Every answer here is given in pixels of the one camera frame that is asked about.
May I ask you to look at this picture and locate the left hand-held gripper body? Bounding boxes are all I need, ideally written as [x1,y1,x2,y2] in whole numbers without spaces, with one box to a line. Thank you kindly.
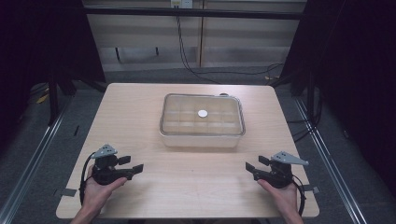
[90,144,135,187]

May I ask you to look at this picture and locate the person's left hand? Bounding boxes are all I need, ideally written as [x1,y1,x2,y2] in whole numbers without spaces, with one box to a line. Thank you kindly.
[81,164,128,217]

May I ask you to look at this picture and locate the white wall socket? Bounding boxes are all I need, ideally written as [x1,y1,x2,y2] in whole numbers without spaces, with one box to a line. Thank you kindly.
[170,0,194,9]

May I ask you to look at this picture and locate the yellow floor scrap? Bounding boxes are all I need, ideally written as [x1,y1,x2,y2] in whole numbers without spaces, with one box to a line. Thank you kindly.
[35,88,50,105]

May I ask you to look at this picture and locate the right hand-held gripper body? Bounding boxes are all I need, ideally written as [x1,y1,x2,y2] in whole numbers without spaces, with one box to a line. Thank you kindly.
[253,150,310,189]

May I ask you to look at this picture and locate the dark curtain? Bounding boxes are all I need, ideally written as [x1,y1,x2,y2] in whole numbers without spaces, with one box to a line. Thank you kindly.
[0,0,106,147]
[279,0,396,197]

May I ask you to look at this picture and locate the grey tape strip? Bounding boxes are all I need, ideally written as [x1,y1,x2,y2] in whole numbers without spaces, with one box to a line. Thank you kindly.
[60,188,78,198]
[302,184,320,195]

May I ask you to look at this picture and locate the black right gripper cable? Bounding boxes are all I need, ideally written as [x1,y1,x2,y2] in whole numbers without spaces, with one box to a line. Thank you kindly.
[291,174,308,217]

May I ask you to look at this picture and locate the black horizontal frame bar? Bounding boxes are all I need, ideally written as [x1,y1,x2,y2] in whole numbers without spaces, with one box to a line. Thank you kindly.
[83,7,305,21]

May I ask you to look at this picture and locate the black metal stand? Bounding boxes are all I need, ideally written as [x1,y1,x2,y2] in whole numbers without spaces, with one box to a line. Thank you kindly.
[47,73,61,126]

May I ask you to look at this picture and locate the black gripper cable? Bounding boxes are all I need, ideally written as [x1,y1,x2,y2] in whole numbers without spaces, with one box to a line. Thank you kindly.
[78,151,96,207]
[291,174,308,217]

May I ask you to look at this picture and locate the white box with clear lid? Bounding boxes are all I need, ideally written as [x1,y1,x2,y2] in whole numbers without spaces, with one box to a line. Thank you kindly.
[159,92,247,149]

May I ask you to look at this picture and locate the black hanging wall cable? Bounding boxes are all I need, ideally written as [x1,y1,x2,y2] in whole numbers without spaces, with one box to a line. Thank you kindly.
[176,15,285,86]

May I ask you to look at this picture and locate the black floor cables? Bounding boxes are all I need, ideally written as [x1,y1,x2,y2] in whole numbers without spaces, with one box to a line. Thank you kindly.
[286,87,323,144]

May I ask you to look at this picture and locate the person's right hand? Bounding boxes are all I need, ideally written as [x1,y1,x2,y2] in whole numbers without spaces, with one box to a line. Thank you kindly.
[257,178,301,217]

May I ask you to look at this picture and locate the metal floor rail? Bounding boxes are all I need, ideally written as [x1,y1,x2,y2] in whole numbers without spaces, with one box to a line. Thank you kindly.
[293,96,370,224]
[0,96,73,224]

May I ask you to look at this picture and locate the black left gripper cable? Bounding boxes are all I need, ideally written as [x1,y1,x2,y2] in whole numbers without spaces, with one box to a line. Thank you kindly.
[78,151,96,207]

